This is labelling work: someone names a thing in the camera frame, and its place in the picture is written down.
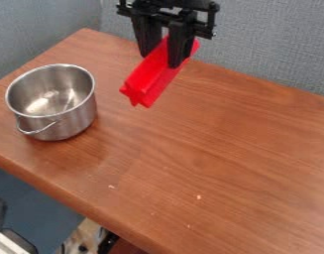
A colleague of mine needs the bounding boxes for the red plastic block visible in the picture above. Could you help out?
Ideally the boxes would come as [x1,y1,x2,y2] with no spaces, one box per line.
[119,38,190,108]

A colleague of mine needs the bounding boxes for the metal pot with handle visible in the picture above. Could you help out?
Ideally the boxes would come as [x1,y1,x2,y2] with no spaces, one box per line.
[6,63,96,141]

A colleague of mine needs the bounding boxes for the black chair frame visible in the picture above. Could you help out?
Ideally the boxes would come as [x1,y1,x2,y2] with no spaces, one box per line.
[0,198,39,254]

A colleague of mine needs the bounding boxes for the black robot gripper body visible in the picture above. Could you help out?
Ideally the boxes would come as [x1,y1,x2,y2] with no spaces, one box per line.
[116,0,220,40]

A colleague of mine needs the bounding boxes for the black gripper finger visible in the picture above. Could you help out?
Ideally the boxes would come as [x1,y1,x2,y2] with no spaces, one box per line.
[167,11,198,68]
[131,15,162,58]

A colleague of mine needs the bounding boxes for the beige object under table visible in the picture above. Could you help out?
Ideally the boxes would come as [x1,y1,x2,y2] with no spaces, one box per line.
[54,218,119,254]

